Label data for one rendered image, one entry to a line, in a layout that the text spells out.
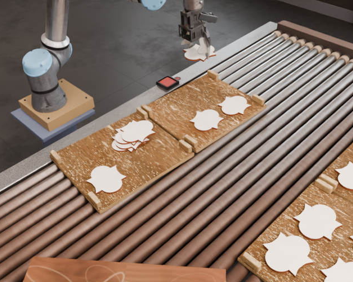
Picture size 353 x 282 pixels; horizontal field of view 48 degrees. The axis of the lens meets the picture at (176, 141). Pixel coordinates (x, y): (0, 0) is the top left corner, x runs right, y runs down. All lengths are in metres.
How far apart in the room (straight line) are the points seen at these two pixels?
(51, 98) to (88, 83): 1.90
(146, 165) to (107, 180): 0.15
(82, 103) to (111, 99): 1.61
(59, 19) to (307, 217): 1.18
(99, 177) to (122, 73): 2.39
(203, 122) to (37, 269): 0.84
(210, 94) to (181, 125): 0.24
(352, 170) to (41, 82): 1.23
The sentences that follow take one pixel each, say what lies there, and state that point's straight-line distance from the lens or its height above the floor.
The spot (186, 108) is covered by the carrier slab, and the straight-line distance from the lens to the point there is 1.68.
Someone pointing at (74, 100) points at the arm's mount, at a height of 0.92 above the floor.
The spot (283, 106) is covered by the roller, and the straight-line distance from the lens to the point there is 1.76.
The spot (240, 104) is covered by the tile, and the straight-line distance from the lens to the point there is 1.70.
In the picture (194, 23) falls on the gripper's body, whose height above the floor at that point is 1.28.
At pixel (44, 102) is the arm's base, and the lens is 1.78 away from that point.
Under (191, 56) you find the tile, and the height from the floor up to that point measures 1.14.
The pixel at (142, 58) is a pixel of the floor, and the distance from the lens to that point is 3.93.
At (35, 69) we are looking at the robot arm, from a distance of 1.70.
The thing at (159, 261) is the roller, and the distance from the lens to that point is 1.21.
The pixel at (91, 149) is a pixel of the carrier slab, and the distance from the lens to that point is 1.53.
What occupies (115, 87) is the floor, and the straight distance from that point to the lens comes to 3.54.
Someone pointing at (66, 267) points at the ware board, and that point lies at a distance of 1.10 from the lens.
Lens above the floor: 1.95
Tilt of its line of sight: 42 degrees down
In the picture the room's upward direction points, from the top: 2 degrees counter-clockwise
